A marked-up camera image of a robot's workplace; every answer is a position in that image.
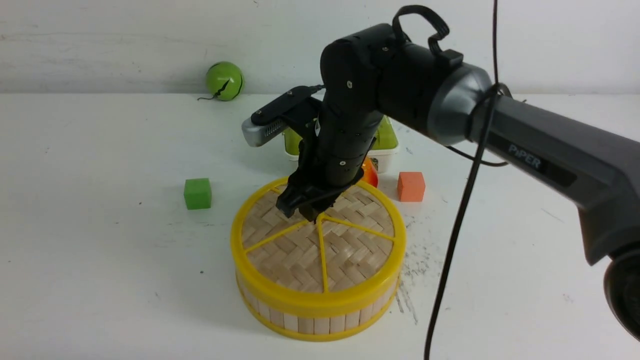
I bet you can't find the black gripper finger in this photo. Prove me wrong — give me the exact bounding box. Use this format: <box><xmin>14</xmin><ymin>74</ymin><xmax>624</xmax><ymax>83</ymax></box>
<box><xmin>276</xmin><ymin>184</ymin><xmax>304</xmax><ymax>218</ymax></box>
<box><xmin>300</xmin><ymin>187</ymin><xmax>344</xmax><ymax>223</ymax></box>

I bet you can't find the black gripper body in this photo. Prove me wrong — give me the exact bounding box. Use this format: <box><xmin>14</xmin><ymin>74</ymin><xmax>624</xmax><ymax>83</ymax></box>
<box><xmin>287</xmin><ymin>120</ymin><xmax>377</xmax><ymax>201</ymax></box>

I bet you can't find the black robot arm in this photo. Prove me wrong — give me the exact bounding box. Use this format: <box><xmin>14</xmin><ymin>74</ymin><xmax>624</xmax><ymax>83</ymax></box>
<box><xmin>276</xmin><ymin>23</ymin><xmax>639</xmax><ymax>338</ymax></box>

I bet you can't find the yellow woven steamer lid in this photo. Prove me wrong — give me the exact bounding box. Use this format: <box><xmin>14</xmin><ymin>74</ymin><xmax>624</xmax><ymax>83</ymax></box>
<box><xmin>230</xmin><ymin>179</ymin><xmax>406</xmax><ymax>293</ymax></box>

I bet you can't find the yellow bamboo steamer base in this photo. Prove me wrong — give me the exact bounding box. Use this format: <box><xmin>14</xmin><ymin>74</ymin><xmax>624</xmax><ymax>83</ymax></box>
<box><xmin>235</xmin><ymin>270</ymin><xmax>400</xmax><ymax>342</ymax></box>

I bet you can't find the orange red toy peach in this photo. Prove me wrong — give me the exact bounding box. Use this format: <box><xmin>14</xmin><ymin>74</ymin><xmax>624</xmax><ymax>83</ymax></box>
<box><xmin>361</xmin><ymin>156</ymin><xmax>379</xmax><ymax>188</ymax></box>

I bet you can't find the white tray with green items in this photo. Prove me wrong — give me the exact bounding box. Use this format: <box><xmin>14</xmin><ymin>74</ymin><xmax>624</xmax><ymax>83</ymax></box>
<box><xmin>283</xmin><ymin>116</ymin><xmax>400</xmax><ymax>174</ymax></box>

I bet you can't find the orange foam cube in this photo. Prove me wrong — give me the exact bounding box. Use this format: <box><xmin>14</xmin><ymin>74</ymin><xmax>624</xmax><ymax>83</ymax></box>
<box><xmin>397</xmin><ymin>171</ymin><xmax>426</xmax><ymax>203</ymax></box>

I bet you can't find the green foam cube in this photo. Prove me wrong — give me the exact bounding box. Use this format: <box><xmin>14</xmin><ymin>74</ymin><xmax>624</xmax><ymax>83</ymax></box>
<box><xmin>183</xmin><ymin>178</ymin><xmax>213</xmax><ymax>210</ymax></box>

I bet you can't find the green toy ball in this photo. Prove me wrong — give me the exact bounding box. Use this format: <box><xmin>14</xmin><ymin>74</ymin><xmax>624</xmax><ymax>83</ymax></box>
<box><xmin>205</xmin><ymin>61</ymin><xmax>245</xmax><ymax>101</ymax></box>

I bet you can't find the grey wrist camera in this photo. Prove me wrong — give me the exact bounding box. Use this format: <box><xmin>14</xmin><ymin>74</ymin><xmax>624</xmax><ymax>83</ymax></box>
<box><xmin>241</xmin><ymin>84</ymin><xmax>325</xmax><ymax>148</ymax></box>

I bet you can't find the black cable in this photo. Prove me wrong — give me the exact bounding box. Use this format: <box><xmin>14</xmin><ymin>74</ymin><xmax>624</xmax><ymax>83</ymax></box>
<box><xmin>424</xmin><ymin>0</ymin><xmax>513</xmax><ymax>360</ymax></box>

